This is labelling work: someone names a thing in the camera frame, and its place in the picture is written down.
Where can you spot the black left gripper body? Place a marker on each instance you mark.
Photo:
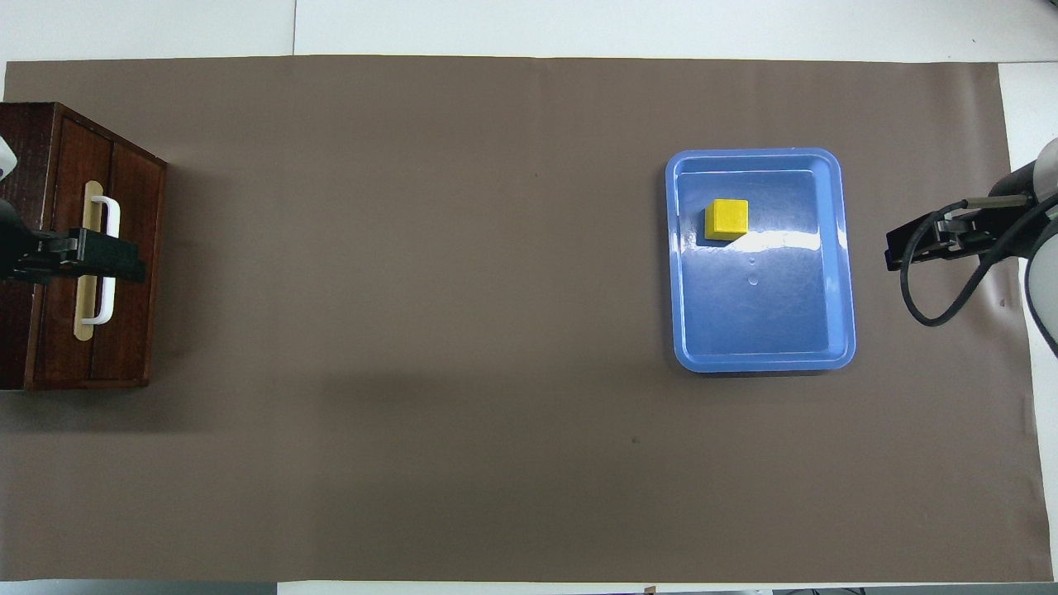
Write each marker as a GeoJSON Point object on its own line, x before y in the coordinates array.
{"type": "Point", "coordinates": [41, 256]}

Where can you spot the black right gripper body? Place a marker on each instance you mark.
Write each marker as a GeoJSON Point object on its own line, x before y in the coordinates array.
{"type": "Point", "coordinates": [1004, 227]}

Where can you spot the yellow cube block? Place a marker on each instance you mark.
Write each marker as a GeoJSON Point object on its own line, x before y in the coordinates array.
{"type": "Point", "coordinates": [727, 216]}

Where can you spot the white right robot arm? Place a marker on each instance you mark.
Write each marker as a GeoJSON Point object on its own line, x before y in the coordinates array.
{"type": "Point", "coordinates": [1043, 281]}

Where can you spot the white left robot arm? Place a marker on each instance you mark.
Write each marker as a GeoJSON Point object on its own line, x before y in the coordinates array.
{"type": "Point", "coordinates": [5, 157]}

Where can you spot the dark wooden cabinet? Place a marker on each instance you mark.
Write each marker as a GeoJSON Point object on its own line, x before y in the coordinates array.
{"type": "Point", "coordinates": [25, 149]}

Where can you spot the blue plastic tray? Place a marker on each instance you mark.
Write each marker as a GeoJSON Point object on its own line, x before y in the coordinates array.
{"type": "Point", "coordinates": [760, 314]}

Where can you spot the brown table mat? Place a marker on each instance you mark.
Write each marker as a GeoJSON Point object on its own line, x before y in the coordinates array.
{"type": "Point", "coordinates": [496, 330]}

